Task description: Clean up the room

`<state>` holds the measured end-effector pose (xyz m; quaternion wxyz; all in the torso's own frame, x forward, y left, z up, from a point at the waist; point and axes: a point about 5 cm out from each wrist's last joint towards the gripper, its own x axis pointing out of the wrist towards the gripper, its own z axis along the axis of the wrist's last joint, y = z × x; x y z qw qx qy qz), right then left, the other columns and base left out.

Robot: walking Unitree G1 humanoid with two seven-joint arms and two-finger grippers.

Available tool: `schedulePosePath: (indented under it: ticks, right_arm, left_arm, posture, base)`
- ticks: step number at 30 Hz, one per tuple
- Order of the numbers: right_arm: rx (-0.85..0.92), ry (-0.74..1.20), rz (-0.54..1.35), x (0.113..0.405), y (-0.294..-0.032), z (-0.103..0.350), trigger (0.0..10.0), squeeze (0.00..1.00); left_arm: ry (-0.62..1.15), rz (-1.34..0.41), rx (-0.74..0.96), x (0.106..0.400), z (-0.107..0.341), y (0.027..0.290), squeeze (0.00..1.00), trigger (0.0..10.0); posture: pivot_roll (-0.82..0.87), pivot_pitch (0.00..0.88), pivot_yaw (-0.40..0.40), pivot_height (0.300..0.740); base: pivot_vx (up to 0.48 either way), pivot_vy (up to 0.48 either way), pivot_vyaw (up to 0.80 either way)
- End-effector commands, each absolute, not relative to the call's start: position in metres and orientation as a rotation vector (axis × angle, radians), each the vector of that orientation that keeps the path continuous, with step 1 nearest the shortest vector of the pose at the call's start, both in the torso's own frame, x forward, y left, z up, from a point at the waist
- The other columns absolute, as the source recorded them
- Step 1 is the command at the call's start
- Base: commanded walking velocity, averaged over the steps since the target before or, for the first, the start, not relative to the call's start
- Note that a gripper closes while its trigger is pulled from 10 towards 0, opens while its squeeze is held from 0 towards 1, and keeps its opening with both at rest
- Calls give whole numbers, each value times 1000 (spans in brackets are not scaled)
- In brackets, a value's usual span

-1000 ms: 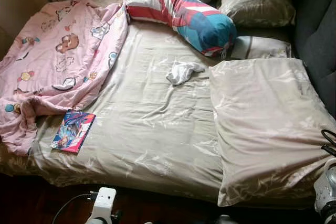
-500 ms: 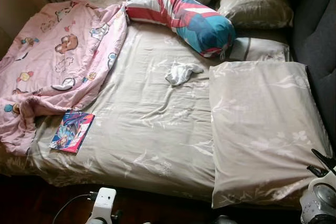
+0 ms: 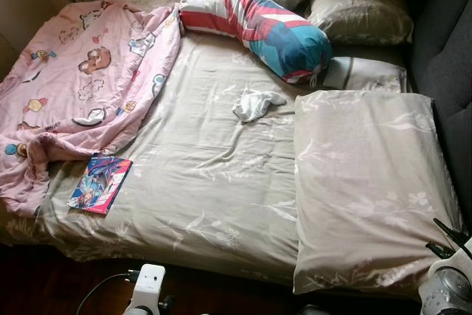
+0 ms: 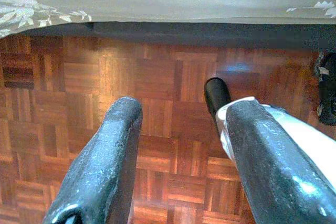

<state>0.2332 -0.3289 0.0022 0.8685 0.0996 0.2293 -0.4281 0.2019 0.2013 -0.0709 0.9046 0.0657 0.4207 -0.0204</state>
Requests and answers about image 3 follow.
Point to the colourful comic book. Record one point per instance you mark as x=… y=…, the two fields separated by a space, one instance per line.
x=99 y=182

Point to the pink cartoon blanket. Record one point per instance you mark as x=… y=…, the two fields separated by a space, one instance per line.
x=81 y=79

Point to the large beige floral pillow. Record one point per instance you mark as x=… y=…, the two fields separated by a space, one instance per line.
x=361 y=182

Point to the beige floral bed sheet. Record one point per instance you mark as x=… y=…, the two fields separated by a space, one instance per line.
x=206 y=175

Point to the small beige striped pillow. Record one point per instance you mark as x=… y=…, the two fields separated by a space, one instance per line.
x=365 y=75

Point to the dark grey upholstered headboard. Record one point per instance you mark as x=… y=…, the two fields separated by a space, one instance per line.
x=446 y=49

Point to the white sock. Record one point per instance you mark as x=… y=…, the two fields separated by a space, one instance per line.
x=254 y=105

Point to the red blue striped bolster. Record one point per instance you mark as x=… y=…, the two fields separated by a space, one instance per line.
x=258 y=31

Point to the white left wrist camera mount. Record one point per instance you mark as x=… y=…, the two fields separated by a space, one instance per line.
x=150 y=279

